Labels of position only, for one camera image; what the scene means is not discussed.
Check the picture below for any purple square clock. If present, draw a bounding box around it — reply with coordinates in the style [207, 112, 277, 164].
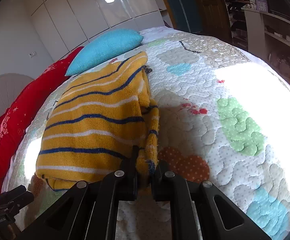
[256, 0, 269, 12]

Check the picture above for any red embroidered blanket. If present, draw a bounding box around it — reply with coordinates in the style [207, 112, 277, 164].
[0, 46, 84, 200]

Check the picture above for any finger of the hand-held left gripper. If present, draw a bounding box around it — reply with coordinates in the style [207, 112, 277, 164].
[0, 185, 35, 214]

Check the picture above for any cluttered shelf unit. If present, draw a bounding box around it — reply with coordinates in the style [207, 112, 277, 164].
[220, 0, 290, 92]

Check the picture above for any glossy white wardrobe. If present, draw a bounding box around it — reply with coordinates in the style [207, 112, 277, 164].
[30, 0, 172, 61]

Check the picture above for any brown wooden door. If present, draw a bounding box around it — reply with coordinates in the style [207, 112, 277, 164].
[187, 0, 232, 41]

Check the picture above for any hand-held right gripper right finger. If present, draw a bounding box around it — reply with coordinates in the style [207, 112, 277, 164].
[151, 159, 273, 240]

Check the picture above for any white round headboard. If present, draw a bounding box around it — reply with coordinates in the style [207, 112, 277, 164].
[0, 73, 35, 133]

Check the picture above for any turquoise knit pillow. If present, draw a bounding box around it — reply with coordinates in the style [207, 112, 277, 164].
[65, 28, 144, 77]

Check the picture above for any patterned quilted bedspread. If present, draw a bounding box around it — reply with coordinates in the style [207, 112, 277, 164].
[0, 26, 290, 240]

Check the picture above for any yellow striped knit sweater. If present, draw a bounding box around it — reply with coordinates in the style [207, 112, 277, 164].
[35, 51, 160, 196]

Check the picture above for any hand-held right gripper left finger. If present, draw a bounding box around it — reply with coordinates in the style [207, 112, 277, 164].
[16, 146, 140, 240]

